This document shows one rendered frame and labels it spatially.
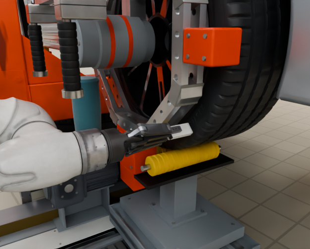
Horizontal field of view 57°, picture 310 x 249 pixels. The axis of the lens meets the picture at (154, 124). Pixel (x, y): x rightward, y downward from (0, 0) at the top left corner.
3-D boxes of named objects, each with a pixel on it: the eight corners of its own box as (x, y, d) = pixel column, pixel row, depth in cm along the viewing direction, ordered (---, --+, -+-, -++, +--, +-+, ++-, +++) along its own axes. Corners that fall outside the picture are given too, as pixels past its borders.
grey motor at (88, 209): (149, 213, 133) (148, 142, 122) (55, 247, 112) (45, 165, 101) (131, 194, 147) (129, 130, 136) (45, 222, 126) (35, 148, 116)
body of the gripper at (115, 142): (102, 170, 64) (139, 161, 69) (112, 155, 57) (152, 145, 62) (92, 141, 67) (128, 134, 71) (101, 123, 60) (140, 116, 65)
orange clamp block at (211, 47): (209, 61, 64) (240, 65, 56) (180, 63, 60) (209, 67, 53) (211, 27, 62) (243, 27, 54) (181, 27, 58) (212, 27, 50)
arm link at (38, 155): (82, 141, 53) (63, 115, 63) (-15, 159, 45) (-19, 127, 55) (84, 188, 57) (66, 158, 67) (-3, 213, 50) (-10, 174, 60)
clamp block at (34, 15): (63, 23, 85) (61, 4, 83) (29, 22, 80) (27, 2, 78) (58, 23, 89) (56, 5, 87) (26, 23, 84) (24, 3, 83)
